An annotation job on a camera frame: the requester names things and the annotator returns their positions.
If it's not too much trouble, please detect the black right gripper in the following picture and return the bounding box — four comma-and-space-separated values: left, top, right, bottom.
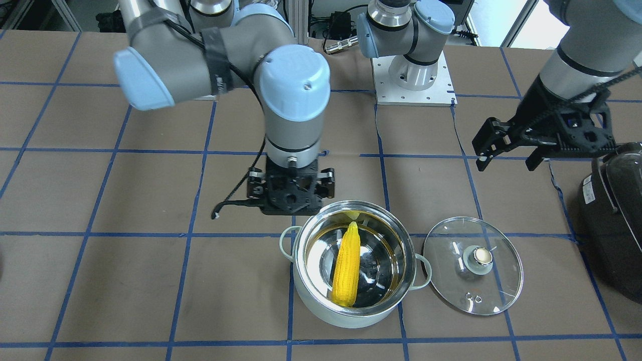
247, 158, 336, 216

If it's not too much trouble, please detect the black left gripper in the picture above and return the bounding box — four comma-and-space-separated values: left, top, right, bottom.
472, 76, 617, 171

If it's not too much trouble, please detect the yellow corn cob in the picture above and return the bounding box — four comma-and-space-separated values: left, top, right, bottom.
331, 222, 361, 307

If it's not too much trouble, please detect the glass pot lid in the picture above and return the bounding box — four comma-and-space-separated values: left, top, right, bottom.
420, 216, 524, 317

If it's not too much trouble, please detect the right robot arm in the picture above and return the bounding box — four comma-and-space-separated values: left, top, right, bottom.
114, 1, 335, 219

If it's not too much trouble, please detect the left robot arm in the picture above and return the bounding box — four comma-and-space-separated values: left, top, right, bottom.
356, 1, 640, 171

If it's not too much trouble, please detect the pale green steel pot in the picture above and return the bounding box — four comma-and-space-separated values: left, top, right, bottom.
282, 200, 432, 328

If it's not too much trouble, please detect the black rice cooker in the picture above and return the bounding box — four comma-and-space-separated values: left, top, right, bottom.
579, 142, 641, 303

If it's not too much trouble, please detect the black power adapter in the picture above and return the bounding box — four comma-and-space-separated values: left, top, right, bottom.
327, 12, 353, 40

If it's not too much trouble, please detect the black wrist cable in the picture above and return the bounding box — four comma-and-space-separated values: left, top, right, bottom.
211, 150, 266, 220

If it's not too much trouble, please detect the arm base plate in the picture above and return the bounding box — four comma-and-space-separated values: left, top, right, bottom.
196, 94, 217, 101
371, 53, 458, 107

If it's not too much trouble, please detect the silver cable connector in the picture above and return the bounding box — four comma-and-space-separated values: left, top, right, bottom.
324, 35, 359, 55

